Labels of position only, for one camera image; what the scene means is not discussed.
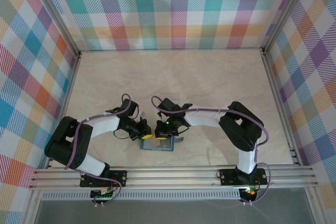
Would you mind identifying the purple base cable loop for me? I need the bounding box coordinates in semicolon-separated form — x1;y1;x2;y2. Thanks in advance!
240;162;275;207
91;175;122;208

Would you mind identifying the aluminium mounting rail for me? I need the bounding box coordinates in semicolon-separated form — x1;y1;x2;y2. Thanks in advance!
28;166;320;190

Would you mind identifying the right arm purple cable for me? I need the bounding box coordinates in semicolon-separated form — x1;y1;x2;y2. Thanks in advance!
151;95;270;162

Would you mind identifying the aluminium table side rail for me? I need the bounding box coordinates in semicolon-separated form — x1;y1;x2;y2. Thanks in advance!
261;48;302;166
44;50;82;169

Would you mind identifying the aluminium frame post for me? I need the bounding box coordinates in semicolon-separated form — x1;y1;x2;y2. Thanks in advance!
261;0;314;56
26;0;82;57

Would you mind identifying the slotted grey cable duct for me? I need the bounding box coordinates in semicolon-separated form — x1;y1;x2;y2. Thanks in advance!
41;191;242;200

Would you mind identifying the green lit controller board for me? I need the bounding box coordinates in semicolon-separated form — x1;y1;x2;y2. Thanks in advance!
90;186;116;200

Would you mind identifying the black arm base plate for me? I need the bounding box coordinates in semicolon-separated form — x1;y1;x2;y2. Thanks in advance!
79;170;128;188
219;168;268;187

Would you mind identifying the aluminium frame leg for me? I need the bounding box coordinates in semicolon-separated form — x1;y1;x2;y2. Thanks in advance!
22;189;43;224
306;187;326;224

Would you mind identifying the blue card holder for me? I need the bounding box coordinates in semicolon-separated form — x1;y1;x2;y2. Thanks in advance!
139;136;184;153

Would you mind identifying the orange lit controller board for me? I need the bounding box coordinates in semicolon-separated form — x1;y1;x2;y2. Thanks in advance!
240;186;260;198

